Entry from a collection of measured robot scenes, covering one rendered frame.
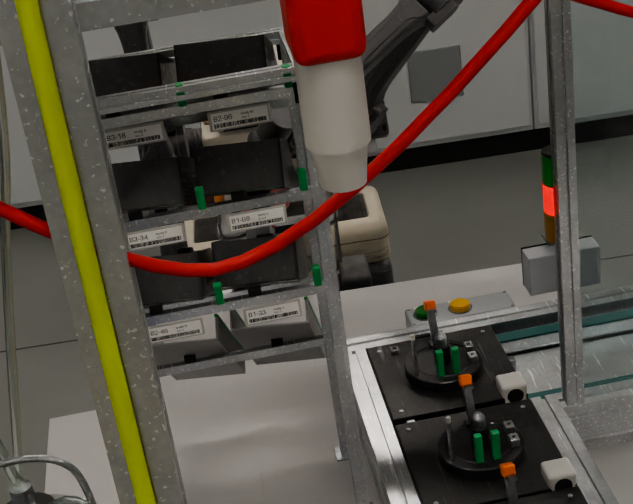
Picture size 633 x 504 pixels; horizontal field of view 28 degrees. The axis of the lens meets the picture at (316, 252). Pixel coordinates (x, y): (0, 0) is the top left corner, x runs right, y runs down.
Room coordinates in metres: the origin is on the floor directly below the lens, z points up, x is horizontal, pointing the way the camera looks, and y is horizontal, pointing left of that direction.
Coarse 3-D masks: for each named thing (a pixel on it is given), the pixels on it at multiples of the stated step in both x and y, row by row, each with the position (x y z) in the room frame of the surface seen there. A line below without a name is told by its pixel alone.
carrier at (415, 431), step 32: (448, 416) 1.60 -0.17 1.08; (480, 416) 1.63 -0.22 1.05; (512, 416) 1.72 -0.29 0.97; (416, 448) 1.67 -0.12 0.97; (448, 448) 1.64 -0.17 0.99; (480, 448) 1.59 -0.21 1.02; (512, 448) 1.61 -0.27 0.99; (544, 448) 1.62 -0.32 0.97; (416, 480) 1.59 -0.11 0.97; (448, 480) 1.58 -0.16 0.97; (480, 480) 1.57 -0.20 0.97; (544, 480) 1.54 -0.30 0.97; (576, 480) 1.53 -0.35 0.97
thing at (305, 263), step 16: (224, 240) 1.83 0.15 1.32; (240, 240) 1.73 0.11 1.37; (256, 240) 1.72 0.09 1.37; (224, 256) 1.72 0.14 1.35; (272, 256) 1.71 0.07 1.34; (288, 256) 1.71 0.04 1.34; (304, 256) 1.82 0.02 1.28; (240, 272) 1.71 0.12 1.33; (256, 272) 1.70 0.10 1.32; (272, 272) 1.70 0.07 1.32; (288, 272) 1.70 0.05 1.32; (304, 272) 1.78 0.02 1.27; (224, 288) 1.70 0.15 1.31
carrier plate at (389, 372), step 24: (456, 336) 1.99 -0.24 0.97; (480, 336) 1.98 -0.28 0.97; (384, 360) 1.95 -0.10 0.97; (504, 360) 1.89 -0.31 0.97; (384, 384) 1.87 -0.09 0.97; (408, 384) 1.86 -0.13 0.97; (480, 384) 1.83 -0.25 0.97; (408, 408) 1.79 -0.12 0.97; (432, 408) 1.78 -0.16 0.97; (456, 408) 1.77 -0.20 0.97
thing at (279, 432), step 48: (240, 384) 2.11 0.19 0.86; (288, 384) 2.08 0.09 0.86; (96, 432) 2.01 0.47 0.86; (192, 432) 1.97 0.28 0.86; (240, 432) 1.94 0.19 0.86; (288, 432) 1.92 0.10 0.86; (336, 432) 1.90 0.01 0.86; (48, 480) 1.88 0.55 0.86; (96, 480) 1.86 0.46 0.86; (192, 480) 1.82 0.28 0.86; (240, 480) 1.80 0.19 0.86; (288, 480) 1.78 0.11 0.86; (336, 480) 1.76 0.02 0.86; (624, 480) 1.65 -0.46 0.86
